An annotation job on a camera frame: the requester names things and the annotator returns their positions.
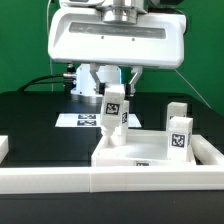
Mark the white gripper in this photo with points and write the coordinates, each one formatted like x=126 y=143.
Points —
x=79 y=35

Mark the white square table top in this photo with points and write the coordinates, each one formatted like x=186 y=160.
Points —
x=142 y=148

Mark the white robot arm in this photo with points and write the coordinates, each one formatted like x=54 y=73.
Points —
x=113 y=11

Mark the white sheet with fiducial markers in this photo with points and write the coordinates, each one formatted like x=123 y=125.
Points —
x=78 y=120

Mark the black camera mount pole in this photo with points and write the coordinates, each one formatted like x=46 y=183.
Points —
x=71 y=70

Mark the white workspace frame wall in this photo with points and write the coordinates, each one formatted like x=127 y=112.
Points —
x=106 y=179

